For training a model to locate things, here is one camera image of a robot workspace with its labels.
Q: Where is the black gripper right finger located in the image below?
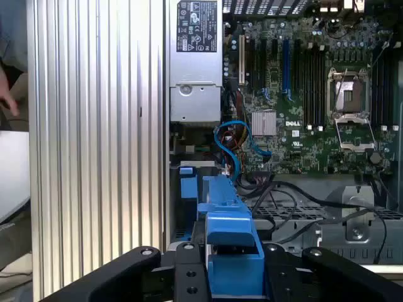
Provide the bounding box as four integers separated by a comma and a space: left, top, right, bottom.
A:
263, 243, 403, 302

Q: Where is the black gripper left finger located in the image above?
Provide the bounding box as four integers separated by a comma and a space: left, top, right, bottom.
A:
40, 242, 210, 302

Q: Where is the hard disk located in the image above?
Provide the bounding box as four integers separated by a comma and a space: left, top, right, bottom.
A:
176, 165, 268, 299

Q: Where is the black RAM slot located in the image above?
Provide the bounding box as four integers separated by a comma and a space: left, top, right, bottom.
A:
384, 43, 392, 126
320, 43, 326, 132
391, 43, 399, 131
372, 43, 378, 126
304, 43, 310, 128
378, 43, 385, 131
314, 43, 321, 128

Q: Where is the black expansion slot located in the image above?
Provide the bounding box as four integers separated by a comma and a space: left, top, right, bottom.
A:
249, 37, 256, 91
271, 38, 278, 91
259, 38, 267, 91
292, 38, 301, 94

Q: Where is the blue expansion slot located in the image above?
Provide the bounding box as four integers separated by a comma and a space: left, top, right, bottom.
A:
282, 38, 291, 97

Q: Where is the white expansion slot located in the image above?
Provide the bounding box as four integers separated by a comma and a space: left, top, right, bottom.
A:
238, 33, 246, 87

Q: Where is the bare person hand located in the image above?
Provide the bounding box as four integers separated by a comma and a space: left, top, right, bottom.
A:
0, 67, 20, 118

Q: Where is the metal drive cage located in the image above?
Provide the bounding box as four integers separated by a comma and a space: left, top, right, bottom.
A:
251, 175, 403, 272

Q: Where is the green motherboard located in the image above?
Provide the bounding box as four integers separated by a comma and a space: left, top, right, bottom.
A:
222, 14, 403, 177

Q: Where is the white flat device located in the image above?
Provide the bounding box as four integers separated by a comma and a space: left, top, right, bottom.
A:
0, 130, 31, 225

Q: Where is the silver finned heat sink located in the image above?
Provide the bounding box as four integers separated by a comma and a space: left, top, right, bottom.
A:
251, 109, 278, 137

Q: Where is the CPU socket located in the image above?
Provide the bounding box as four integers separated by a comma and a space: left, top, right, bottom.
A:
326, 67, 372, 116

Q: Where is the thin metal locking lever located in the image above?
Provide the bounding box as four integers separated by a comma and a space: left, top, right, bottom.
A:
333, 69, 349, 111
371, 32, 395, 67

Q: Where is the black PC case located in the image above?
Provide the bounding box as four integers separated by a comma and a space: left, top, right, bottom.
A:
162, 0, 403, 274

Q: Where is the silver power supply unit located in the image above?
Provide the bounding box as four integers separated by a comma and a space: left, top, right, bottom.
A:
169, 0, 223, 124

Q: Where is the person trunk in blue shirt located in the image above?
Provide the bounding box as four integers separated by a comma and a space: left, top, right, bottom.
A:
0, 0, 30, 75

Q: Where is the black wire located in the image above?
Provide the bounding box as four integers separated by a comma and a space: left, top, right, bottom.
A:
273, 207, 378, 246
237, 181, 389, 265

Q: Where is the metal socket cover frame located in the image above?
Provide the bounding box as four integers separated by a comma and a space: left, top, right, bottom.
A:
333, 113, 378, 154

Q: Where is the blue disk wire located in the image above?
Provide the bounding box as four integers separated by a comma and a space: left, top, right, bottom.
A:
213, 120, 273, 184

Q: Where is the coloured power wire bundle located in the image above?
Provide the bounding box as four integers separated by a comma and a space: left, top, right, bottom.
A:
220, 87, 250, 160

